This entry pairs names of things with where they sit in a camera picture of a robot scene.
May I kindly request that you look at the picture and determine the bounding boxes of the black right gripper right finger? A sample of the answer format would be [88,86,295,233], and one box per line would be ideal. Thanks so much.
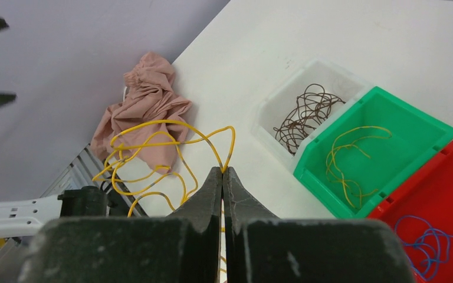
[223,167,415,282]

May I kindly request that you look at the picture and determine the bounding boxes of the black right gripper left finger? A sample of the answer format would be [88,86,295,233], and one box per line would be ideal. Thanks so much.
[17,167,222,282]

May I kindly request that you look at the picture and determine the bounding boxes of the yellow cable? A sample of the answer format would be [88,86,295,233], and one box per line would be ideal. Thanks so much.
[91,119,237,274]
[325,125,393,210]

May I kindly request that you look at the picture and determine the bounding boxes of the brown cable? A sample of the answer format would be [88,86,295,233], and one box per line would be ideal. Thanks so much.
[273,83,346,155]

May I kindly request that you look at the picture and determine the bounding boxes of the blue cables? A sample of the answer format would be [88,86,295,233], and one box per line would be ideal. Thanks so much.
[393,215,453,282]

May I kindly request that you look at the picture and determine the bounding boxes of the pink cloth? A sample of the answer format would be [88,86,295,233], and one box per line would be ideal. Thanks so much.
[90,52,192,175]

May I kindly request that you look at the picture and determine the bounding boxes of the clear plastic bin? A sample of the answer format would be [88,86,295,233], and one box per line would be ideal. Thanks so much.
[251,58,373,173]

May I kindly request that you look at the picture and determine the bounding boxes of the green plastic bin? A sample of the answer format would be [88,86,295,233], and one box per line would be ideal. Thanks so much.
[293,87,453,218]

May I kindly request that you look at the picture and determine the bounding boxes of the red plastic bin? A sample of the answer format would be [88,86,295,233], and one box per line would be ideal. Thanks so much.
[369,141,453,282]

